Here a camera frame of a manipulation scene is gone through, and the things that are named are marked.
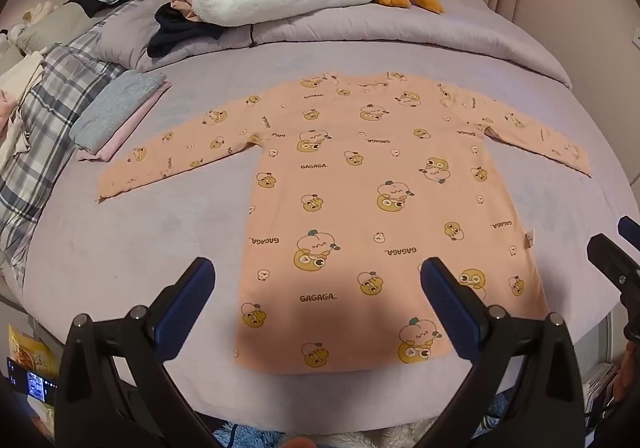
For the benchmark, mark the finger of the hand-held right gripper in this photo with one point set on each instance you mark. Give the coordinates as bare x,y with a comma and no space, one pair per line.
610,258
630,230

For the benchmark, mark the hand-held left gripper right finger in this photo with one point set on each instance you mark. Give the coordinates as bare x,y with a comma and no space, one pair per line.
445,308

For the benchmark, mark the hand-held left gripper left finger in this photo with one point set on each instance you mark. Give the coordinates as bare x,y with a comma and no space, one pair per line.
185,308

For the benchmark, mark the pink cartoon print shirt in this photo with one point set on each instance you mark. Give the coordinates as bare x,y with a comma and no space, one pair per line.
340,208

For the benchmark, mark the cream white clothes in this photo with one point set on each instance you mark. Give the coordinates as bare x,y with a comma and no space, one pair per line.
20,73

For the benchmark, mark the lavender bed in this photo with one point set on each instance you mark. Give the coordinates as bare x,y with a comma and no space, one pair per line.
150,248

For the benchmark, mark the stack of books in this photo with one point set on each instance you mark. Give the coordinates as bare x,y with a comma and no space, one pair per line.
600,383

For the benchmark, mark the yellow snack bag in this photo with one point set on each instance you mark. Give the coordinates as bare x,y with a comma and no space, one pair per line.
27,345

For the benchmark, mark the black device with screen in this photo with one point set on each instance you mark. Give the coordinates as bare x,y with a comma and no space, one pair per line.
35,383

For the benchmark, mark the folded light pink garment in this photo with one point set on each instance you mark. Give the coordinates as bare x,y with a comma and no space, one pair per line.
107,154

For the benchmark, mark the folded grey-blue garment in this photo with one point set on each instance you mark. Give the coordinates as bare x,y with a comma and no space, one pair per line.
112,108

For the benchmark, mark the grey plaid blanket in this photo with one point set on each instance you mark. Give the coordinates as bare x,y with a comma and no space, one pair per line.
45,128

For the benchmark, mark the dark navy garment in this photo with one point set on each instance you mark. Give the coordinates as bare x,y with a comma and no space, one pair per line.
175,35

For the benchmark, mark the lavender comforter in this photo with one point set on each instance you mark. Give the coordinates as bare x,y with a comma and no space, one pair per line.
350,23

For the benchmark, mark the crumpled pink garment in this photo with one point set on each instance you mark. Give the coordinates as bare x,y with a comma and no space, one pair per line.
181,3

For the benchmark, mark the plain grey pillow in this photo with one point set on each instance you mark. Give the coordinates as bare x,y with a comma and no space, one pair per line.
55,25

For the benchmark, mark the cream plush toy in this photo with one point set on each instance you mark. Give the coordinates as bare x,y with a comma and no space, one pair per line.
27,17

